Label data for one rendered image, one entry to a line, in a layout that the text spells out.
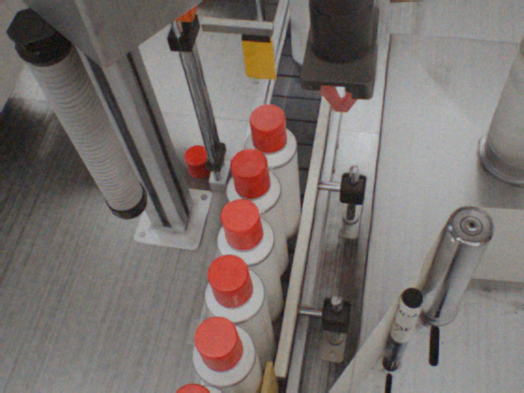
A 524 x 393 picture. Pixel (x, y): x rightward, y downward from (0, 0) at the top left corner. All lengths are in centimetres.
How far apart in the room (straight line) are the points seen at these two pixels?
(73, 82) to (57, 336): 44
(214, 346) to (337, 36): 28
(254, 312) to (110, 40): 27
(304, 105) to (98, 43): 53
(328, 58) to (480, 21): 51
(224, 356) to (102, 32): 25
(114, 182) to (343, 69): 23
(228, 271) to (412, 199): 33
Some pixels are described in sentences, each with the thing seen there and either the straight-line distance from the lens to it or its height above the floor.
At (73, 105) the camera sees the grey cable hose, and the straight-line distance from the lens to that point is 42.
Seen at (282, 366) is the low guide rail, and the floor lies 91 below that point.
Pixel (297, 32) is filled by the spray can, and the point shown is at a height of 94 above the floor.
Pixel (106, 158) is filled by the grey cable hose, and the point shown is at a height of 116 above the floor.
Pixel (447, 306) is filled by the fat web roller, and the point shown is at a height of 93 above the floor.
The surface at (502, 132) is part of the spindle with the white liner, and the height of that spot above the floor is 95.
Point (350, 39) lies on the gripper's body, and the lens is 55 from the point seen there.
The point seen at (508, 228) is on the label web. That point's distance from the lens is 58.
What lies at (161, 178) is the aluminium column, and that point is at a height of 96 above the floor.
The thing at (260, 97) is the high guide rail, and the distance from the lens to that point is 74.
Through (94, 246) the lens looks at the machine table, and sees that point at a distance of 82.
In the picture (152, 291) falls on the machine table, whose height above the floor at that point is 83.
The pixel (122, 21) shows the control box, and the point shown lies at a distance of 33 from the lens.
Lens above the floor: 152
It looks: 57 degrees down
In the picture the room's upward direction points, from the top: 9 degrees counter-clockwise
